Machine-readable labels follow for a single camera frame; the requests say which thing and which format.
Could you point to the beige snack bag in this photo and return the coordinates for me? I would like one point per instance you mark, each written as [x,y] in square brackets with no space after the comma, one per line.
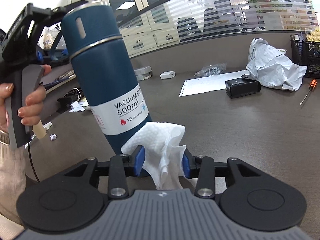
[48,40]

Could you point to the person's left hand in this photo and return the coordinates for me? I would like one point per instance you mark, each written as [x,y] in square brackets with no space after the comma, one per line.
[35,105]

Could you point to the blue vacuum bottle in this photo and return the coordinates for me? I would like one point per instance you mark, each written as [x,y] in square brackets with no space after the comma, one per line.
[105,80]

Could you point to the striped glass partition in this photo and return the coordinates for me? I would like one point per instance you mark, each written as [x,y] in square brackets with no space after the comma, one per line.
[225,10]

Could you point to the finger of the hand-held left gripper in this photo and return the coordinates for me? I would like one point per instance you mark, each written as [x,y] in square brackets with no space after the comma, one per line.
[50,13]
[40,55]

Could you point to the white perforated paper sheet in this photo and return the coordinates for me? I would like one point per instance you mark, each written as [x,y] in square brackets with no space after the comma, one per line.
[205,85]

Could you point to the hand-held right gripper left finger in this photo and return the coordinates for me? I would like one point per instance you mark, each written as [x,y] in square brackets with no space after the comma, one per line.
[140,161]

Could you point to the small crumpled paper scrap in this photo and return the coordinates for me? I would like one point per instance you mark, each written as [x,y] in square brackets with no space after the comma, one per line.
[53,137]

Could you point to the clear plastic parts bag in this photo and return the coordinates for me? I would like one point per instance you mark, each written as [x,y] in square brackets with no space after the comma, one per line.
[211,70]

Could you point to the white flat box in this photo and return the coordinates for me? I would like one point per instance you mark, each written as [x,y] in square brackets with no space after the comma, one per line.
[142,69]
[145,76]

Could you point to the white power adapter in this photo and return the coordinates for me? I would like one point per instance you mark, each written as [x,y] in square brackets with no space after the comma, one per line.
[167,75]

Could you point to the black leather case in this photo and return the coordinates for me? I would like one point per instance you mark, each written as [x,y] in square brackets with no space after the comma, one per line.
[242,87]

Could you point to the grey crumpled plastic bag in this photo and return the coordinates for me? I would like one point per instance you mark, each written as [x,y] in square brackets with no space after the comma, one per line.
[272,67]

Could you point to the black office chair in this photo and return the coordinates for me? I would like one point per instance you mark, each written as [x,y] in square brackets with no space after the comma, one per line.
[188,30]

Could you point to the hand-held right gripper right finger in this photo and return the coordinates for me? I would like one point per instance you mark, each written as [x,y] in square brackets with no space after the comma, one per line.
[186,165]

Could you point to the person's left forearm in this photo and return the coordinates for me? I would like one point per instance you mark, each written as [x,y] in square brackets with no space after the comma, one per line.
[11,180]

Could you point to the black mesh desk organizer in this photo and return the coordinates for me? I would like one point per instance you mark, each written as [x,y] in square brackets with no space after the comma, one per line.
[307,57]

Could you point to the white paper towel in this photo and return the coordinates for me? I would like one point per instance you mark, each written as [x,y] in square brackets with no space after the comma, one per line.
[160,145]

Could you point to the beige paper cup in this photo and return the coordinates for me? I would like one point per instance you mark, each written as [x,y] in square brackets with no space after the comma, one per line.
[39,131]

